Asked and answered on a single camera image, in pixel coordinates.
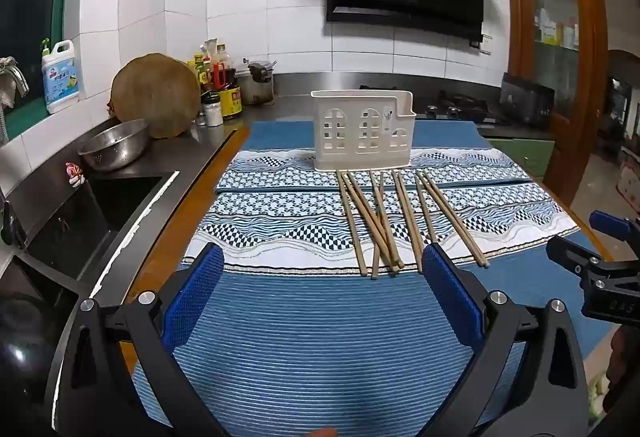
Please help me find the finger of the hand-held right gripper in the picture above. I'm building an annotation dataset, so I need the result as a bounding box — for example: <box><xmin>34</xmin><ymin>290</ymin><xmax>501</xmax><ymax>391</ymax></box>
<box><xmin>589</xmin><ymin>210</ymin><xmax>640</xmax><ymax>244</ymax></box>
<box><xmin>546</xmin><ymin>233</ymin><xmax>607</xmax><ymax>289</ymax></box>

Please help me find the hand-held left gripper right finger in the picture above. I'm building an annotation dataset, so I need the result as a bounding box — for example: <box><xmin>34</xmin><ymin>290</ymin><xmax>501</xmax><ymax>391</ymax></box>
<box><xmin>421</xmin><ymin>242</ymin><xmax>591</xmax><ymax>437</ymax></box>

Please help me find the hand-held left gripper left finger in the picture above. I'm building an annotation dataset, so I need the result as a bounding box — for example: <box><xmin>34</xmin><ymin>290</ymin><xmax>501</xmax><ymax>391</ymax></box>
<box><xmin>57</xmin><ymin>242</ymin><xmax>226</xmax><ymax>437</ymax></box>

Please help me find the row of wooden chopsticks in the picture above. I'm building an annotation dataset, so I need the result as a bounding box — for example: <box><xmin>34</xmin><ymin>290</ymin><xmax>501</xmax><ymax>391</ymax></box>
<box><xmin>336</xmin><ymin>169</ymin><xmax>491</xmax><ymax>279</ymax></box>

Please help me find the white plastic utensil holder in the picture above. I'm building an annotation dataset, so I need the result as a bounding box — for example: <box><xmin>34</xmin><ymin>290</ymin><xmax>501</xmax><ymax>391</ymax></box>
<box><xmin>310</xmin><ymin>89</ymin><xmax>418</xmax><ymax>173</ymax></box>

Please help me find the person's right hand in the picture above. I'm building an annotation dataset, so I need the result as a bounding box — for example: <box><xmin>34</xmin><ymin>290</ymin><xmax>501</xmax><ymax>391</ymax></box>
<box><xmin>603</xmin><ymin>324</ymin><xmax>640</xmax><ymax>413</ymax></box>

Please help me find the black kitchen sink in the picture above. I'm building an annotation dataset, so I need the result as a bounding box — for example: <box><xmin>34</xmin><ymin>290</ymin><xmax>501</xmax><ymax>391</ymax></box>
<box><xmin>0</xmin><ymin>171</ymin><xmax>180</xmax><ymax>318</ymax></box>

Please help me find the black box appliance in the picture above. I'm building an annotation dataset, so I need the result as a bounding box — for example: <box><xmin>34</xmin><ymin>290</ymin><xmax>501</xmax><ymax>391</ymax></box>
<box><xmin>500</xmin><ymin>72</ymin><xmax>556</xmax><ymax>128</ymax></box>

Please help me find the stainless steel colander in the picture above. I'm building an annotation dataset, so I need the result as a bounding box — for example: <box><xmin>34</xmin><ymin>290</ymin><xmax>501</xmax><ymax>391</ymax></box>
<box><xmin>77</xmin><ymin>119</ymin><xmax>151</xmax><ymax>170</ymax></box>

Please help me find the pink sink ornament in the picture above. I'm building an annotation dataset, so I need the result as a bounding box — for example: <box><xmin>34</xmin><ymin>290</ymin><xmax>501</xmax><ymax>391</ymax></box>
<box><xmin>65</xmin><ymin>161</ymin><xmax>86</xmax><ymax>188</ymax></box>

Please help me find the white salt shaker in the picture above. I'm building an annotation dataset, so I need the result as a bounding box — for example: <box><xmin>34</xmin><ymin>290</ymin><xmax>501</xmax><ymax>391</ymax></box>
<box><xmin>202</xmin><ymin>92</ymin><xmax>224</xmax><ymax>128</ymax></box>

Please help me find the black gas stove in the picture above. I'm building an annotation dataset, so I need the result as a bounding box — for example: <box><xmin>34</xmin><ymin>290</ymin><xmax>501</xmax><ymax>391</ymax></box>
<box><xmin>414</xmin><ymin>89</ymin><xmax>512</xmax><ymax>126</ymax></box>

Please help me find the round wooden cutting board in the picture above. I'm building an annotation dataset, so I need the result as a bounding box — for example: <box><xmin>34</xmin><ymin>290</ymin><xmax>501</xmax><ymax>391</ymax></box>
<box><xmin>109</xmin><ymin>53</ymin><xmax>202</xmax><ymax>139</ymax></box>

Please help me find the stainless steel pot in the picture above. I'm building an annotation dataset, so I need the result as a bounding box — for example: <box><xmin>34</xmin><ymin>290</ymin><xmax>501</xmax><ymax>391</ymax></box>
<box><xmin>234</xmin><ymin>59</ymin><xmax>277</xmax><ymax>107</ymax></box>

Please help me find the green label bottle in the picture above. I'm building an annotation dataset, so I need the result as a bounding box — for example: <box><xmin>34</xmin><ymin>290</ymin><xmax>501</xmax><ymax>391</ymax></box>
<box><xmin>195</xmin><ymin>56</ymin><xmax>214</xmax><ymax>92</ymax></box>

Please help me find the wooden glass door cabinet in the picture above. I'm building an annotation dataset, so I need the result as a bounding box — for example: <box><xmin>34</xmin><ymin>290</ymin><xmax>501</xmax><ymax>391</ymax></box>
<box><xmin>500</xmin><ymin>0</ymin><xmax>609</xmax><ymax>208</ymax></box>

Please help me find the white detergent bottle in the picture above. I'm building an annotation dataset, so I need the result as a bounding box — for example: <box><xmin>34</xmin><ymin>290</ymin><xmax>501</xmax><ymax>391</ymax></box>
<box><xmin>40</xmin><ymin>39</ymin><xmax>81</xmax><ymax>116</ymax></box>

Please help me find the metal faucet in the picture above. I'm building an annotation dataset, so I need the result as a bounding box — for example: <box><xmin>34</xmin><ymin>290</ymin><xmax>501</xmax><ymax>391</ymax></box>
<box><xmin>0</xmin><ymin>57</ymin><xmax>31</xmax><ymax>111</ymax></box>

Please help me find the dark bottle with red handle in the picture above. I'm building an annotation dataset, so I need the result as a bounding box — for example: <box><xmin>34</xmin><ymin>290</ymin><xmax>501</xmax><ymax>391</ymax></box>
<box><xmin>212</xmin><ymin>62</ymin><xmax>237</xmax><ymax>90</ymax></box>

